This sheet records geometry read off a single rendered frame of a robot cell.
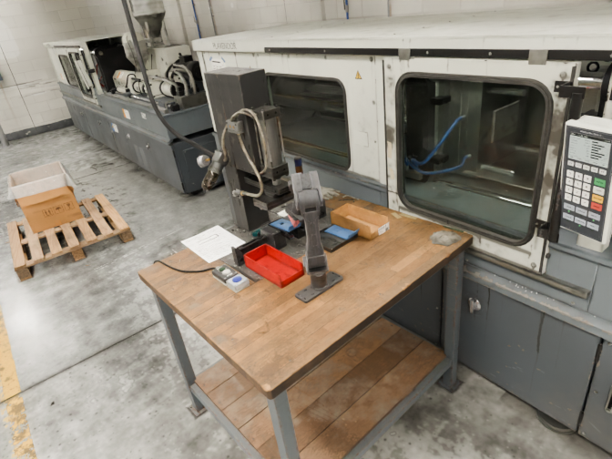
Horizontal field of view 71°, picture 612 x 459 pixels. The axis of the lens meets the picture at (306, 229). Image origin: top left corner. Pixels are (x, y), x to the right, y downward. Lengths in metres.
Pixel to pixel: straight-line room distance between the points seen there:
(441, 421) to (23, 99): 9.90
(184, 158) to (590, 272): 4.08
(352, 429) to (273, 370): 0.77
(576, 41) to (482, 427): 1.68
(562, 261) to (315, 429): 1.22
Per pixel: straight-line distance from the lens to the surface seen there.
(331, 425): 2.09
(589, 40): 1.63
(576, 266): 1.88
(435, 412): 2.42
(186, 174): 5.04
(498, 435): 2.39
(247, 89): 1.81
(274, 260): 1.87
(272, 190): 1.88
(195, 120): 4.99
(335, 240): 1.92
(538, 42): 1.69
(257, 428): 2.15
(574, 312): 1.97
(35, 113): 10.85
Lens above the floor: 1.89
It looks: 28 degrees down
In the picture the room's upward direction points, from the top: 8 degrees counter-clockwise
